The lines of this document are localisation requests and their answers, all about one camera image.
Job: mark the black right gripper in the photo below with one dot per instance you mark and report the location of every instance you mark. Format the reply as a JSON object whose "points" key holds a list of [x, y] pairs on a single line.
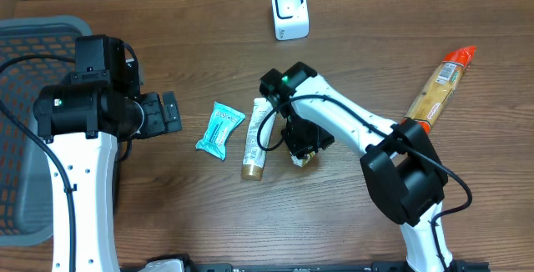
{"points": [[304, 148]]}

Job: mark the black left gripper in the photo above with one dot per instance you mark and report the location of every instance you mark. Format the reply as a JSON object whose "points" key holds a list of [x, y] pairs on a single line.
{"points": [[160, 122]]}

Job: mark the green tea packet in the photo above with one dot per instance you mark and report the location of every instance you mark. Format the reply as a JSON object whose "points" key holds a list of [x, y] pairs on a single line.
{"points": [[301, 162]]}

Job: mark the white cream tube gold cap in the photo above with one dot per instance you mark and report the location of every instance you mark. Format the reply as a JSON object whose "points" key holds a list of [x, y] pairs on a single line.
{"points": [[254, 156]]}

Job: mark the teal wet wipes pack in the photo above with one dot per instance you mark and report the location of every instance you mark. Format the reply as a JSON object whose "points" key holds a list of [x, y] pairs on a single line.
{"points": [[223, 121]]}

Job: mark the spaghetti pack with red ends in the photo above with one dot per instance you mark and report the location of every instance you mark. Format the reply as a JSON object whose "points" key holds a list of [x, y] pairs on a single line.
{"points": [[440, 87]]}

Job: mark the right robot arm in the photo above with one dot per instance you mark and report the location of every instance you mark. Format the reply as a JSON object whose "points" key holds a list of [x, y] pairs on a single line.
{"points": [[403, 174]]}

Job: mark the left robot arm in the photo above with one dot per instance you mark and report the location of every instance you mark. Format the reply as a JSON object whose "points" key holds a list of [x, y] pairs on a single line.
{"points": [[81, 124]]}

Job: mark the white barcode scanner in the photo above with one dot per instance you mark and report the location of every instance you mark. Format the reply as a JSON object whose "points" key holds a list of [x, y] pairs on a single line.
{"points": [[291, 19]]}

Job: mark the grey plastic basket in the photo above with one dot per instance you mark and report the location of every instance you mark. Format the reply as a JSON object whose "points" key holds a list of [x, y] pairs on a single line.
{"points": [[26, 194]]}

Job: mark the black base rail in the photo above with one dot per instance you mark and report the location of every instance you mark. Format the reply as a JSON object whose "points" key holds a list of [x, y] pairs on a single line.
{"points": [[183, 262]]}

